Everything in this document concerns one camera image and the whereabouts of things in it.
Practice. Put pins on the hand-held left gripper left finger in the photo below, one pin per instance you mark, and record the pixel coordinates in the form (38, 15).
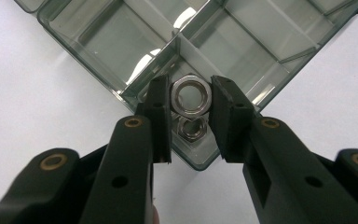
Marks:
(130, 174)

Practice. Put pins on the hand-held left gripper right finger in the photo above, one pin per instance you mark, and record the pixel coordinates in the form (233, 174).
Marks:
(279, 174)

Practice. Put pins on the silver hex nut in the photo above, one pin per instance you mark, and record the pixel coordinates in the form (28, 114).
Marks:
(174, 96)
(203, 129)

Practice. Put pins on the clear grey plastic organizer box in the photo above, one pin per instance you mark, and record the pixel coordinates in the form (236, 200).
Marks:
(112, 40)

